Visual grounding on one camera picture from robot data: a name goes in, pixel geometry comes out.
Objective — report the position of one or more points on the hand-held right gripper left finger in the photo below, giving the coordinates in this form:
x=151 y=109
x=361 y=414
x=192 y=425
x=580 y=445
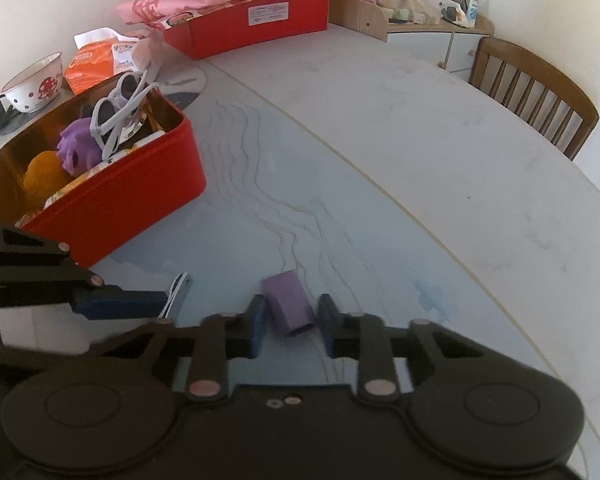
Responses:
x=257 y=326

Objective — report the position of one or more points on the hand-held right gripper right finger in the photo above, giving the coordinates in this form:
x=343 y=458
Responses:
x=326 y=328

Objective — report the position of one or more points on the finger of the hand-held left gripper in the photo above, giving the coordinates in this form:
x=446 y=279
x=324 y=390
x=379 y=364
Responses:
x=40 y=356
x=120 y=304

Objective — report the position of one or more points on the purple eraser block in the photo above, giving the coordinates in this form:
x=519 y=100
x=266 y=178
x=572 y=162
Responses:
x=287 y=305

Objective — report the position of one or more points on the red tin box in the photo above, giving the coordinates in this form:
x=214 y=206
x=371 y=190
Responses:
x=130 y=200

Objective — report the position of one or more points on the orange round object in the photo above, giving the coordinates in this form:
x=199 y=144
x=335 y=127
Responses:
x=42 y=175

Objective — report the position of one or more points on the purple hair claw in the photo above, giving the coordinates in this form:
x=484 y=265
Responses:
x=77 y=145

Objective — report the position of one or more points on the white sunglasses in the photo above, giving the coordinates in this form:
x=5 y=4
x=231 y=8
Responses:
x=102 y=115

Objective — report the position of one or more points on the white mushroom print bowl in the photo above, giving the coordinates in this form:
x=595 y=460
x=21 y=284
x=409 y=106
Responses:
x=30 y=92

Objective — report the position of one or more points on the orange tissue pack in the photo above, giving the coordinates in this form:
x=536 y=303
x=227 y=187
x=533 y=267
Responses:
x=87 y=67

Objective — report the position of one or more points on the red cardboard box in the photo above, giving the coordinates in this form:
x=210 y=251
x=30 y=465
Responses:
x=220 y=30

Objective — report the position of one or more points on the wooden cabinet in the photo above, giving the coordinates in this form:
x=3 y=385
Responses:
x=360 y=15

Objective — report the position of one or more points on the wooden chair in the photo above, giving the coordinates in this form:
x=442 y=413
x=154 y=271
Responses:
x=530 y=60

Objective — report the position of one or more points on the white tube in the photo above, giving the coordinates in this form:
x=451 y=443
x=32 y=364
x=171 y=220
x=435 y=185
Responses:
x=473 y=7

